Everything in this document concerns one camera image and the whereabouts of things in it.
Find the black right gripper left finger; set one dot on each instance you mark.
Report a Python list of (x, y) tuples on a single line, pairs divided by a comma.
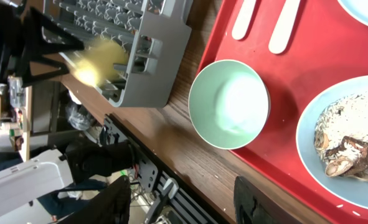
[(110, 206)]

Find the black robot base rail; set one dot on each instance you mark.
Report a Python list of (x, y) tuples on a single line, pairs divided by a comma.
[(174, 200)]

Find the small light blue bowl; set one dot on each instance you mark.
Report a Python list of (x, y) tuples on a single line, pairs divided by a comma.
[(352, 191)]

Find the red plastic tray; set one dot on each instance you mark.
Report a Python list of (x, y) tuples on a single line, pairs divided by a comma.
[(328, 46)]

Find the white plastic spoon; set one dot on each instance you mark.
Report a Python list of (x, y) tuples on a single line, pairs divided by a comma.
[(284, 26)]

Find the yellow plastic cup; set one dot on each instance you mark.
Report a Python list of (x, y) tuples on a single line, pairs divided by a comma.
[(95, 64)]

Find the white plastic fork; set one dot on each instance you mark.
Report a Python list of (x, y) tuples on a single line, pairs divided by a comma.
[(243, 19)]

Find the mint green bowl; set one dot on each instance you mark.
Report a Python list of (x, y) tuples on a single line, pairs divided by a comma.
[(229, 104)]

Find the grey dishwasher rack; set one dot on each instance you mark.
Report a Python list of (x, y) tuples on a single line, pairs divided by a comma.
[(153, 33)]

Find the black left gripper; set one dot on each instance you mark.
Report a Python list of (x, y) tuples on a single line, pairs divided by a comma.
[(34, 68)]

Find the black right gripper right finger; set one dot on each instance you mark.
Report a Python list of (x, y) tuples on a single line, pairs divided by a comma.
[(252, 206)]

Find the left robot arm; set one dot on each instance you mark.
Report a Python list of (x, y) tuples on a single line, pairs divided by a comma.
[(53, 171)]

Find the large light blue plate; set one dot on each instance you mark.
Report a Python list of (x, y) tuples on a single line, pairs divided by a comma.
[(358, 9)]

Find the food scraps with rice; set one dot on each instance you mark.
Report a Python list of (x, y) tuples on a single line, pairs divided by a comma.
[(341, 137)]

